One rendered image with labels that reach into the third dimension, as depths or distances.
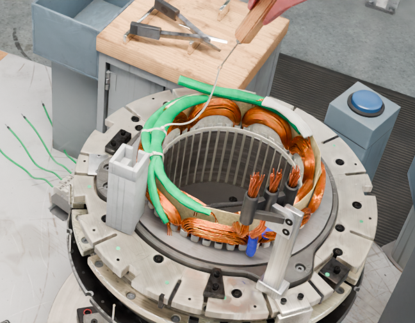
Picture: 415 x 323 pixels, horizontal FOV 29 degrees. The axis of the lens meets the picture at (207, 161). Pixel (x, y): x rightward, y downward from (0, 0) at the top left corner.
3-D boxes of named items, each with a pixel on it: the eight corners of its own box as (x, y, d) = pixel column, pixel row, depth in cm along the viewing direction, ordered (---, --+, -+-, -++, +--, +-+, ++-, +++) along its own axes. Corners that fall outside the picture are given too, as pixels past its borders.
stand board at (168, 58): (95, 50, 106) (95, 36, 104) (163, -15, 119) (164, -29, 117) (231, 107, 101) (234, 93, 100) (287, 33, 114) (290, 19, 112)
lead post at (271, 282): (278, 302, 74) (305, 220, 66) (255, 288, 75) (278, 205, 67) (287, 290, 76) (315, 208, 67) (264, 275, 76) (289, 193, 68)
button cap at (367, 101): (370, 118, 104) (372, 112, 103) (345, 102, 106) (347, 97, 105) (386, 104, 107) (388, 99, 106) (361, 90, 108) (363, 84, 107)
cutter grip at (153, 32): (129, 34, 103) (129, 24, 102) (130, 30, 104) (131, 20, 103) (159, 40, 103) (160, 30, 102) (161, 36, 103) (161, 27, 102)
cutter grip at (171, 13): (153, 8, 108) (154, -2, 107) (157, 6, 108) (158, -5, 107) (175, 22, 106) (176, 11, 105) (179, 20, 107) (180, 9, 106)
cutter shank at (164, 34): (159, 37, 103) (159, 33, 102) (159, 33, 103) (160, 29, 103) (206, 43, 103) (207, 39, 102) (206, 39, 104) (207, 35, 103)
